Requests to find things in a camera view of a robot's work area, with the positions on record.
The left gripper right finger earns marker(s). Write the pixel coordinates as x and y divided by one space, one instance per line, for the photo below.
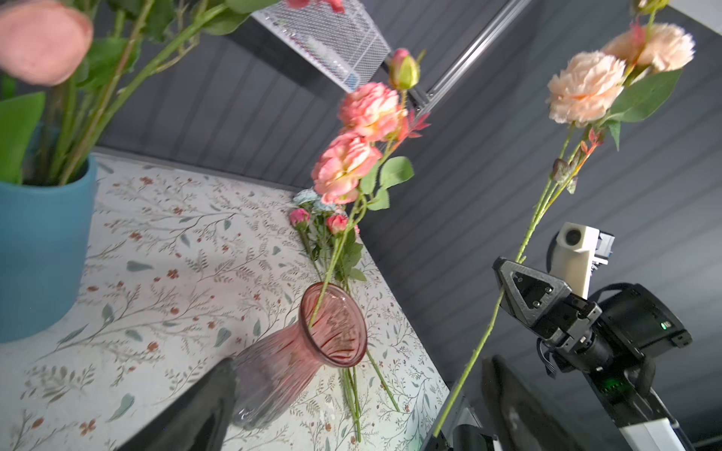
525 418

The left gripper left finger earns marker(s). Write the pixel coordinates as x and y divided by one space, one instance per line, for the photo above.
197 420

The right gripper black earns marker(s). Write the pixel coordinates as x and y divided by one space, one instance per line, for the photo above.
564 326

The pink glass vase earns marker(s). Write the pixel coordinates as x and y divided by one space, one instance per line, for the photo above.
273 372

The cream peony stem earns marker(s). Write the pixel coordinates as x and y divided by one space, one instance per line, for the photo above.
625 82

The pink peony stem with bud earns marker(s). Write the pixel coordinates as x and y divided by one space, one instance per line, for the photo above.
359 166

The teal ceramic vase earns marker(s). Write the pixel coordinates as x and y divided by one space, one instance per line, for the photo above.
44 240

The pink tulip stem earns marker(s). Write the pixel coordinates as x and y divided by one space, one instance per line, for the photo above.
42 44

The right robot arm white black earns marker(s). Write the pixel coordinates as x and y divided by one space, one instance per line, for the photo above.
612 337

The bunch of artificial flowers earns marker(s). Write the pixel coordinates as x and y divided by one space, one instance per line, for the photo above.
332 242

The floral table mat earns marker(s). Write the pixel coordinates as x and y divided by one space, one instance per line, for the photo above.
184 270

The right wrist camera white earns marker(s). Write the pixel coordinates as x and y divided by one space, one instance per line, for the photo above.
576 252

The white wire mesh basket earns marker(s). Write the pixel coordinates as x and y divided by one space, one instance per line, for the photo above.
348 48

